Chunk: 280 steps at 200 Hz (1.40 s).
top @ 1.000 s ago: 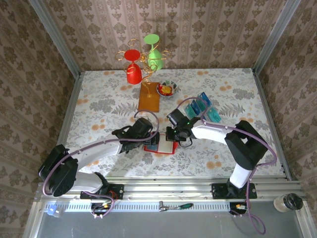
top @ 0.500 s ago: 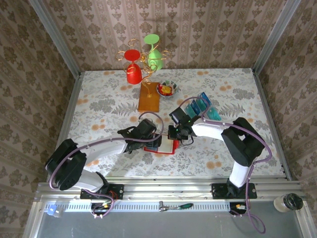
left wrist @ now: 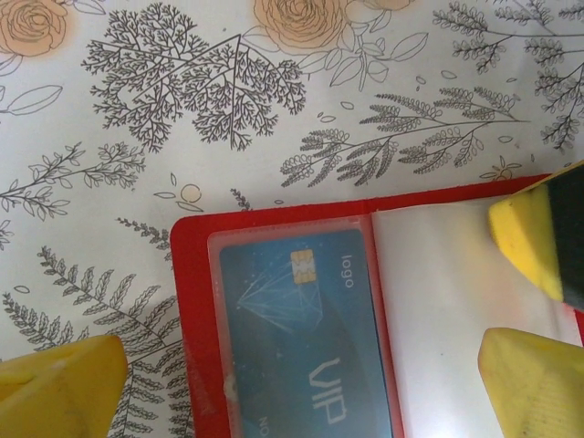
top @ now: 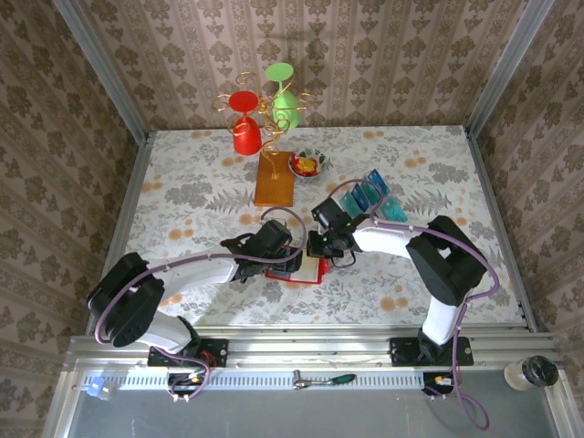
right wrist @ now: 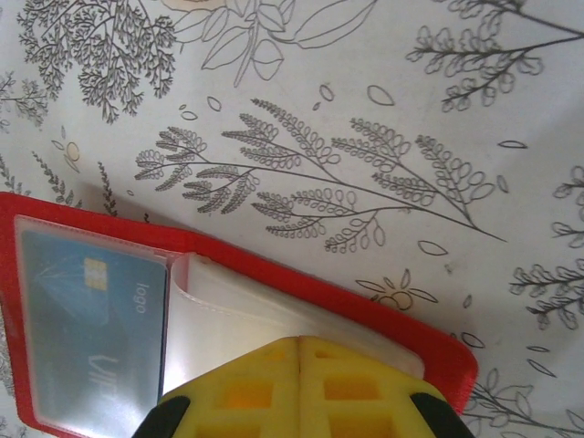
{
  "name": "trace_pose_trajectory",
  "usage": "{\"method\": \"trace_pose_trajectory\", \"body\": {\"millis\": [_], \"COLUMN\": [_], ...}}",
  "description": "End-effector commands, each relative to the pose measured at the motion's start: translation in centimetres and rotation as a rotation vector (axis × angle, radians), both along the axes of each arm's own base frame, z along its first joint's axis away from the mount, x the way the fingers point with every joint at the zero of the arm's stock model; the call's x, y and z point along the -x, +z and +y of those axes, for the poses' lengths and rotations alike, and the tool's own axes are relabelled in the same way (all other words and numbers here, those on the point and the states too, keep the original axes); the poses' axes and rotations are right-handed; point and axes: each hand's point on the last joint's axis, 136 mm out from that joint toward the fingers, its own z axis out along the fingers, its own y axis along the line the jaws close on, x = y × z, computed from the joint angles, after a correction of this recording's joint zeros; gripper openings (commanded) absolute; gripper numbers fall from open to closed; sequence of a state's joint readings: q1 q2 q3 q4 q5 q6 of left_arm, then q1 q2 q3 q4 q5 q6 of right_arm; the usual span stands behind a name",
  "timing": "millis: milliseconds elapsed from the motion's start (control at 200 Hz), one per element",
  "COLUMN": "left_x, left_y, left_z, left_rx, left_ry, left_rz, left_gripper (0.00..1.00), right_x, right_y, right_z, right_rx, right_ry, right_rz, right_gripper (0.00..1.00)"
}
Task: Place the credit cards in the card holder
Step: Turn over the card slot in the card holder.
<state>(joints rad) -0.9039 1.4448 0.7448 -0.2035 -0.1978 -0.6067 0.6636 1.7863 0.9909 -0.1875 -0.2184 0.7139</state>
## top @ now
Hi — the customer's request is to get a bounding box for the aluminium frame post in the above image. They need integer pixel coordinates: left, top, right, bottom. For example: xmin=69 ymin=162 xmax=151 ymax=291
xmin=464 ymin=0 xmax=557 ymax=138
xmin=51 ymin=0 xmax=151 ymax=143

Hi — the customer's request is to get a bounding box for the red leather card holder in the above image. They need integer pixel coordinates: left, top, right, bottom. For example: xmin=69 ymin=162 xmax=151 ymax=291
xmin=265 ymin=255 xmax=329 ymax=287

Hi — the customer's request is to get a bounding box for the grey metal bench panel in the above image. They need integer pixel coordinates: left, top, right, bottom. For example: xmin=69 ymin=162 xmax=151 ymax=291
xmin=68 ymin=370 xmax=565 ymax=438

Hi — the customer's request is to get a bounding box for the floral patterned tablecloth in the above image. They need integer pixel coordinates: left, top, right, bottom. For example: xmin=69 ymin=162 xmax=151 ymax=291
xmin=107 ymin=125 xmax=533 ymax=328

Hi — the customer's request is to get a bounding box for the teal credit card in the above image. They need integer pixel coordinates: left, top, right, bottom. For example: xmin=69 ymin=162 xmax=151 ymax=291
xmin=339 ymin=191 xmax=361 ymax=215
xmin=381 ymin=198 xmax=410 ymax=224

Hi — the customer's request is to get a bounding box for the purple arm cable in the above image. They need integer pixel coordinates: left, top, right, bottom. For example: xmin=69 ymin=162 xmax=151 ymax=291
xmin=326 ymin=178 xmax=501 ymax=433
xmin=94 ymin=205 xmax=307 ymax=405

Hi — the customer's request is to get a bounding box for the clear acrylic card stand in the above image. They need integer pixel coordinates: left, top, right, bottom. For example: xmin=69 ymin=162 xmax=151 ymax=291
xmin=338 ymin=168 xmax=411 ymax=225

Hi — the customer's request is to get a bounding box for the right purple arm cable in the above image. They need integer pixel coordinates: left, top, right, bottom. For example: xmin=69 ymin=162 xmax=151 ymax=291
xmin=326 ymin=178 xmax=501 ymax=433

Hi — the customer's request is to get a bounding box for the green wine glass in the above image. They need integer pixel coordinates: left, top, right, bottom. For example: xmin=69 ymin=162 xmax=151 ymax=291
xmin=264 ymin=62 xmax=303 ymax=130

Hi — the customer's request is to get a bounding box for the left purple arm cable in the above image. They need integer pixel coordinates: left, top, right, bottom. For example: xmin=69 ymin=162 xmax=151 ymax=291
xmin=94 ymin=205 xmax=307 ymax=405

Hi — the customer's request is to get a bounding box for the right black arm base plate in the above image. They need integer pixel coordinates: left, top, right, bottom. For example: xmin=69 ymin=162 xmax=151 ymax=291
xmin=390 ymin=336 xmax=475 ymax=368

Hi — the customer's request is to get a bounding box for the blue credit card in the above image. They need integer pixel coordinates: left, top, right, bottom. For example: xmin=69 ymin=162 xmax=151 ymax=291
xmin=364 ymin=168 xmax=392 ymax=197
xmin=353 ymin=182 xmax=376 ymax=211

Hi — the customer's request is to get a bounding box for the aluminium front beam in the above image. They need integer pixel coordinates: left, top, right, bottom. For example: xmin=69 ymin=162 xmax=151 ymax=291
xmin=63 ymin=324 xmax=561 ymax=371

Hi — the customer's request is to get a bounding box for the clear plastic cup dark lid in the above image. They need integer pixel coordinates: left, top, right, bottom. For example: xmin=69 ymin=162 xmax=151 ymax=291
xmin=503 ymin=354 xmax=560 ymax=392

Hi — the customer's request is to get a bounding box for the small patterned bowl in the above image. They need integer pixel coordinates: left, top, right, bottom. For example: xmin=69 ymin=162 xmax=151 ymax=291
xmin=287 ymin=146 xmax=330 ymax=180

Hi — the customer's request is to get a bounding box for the ratchet wrench green black handle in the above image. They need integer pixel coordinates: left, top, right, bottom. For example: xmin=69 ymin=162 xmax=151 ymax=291
xmin=292 ymin=369 xmax=358 ymax=391

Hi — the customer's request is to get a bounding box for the gold wire rack wooden base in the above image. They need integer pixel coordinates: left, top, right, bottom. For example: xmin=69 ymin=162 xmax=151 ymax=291
xmin=214 ymin=70 xmax=316 ymax=209

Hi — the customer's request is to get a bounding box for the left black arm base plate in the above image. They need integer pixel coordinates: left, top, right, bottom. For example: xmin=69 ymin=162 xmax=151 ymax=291
xmin=148 ymin=338 xmax=229 ymax=369

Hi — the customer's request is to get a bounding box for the red wine glass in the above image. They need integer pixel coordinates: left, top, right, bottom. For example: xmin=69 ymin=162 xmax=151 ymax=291
xmin=227 ymin=89 xmax=265 ymax=158

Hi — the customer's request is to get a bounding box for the small blue white device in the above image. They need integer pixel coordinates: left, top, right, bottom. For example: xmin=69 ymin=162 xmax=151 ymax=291
xmin=81 ymin=372 xmax=120 ymax=402

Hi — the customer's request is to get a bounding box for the aluminium table side rail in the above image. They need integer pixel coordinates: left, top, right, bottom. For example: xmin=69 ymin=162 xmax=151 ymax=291
xmin=85 ymin=131 xmax=155 ymax=337
xmin=463 ymin=123 xmax=540 ymax=333

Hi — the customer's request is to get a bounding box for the white slotted cable duct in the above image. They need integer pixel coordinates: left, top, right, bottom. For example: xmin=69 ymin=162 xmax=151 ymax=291
xmin=116 ymin=368 xmax=425 ymax=391

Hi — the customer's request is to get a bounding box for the black yellow power connector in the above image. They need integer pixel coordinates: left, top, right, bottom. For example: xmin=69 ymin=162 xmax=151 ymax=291
xmin=422 ymin=371 xmax=460 ymax=397
xmin=166 ymin=371 xmax=206 ymax=397

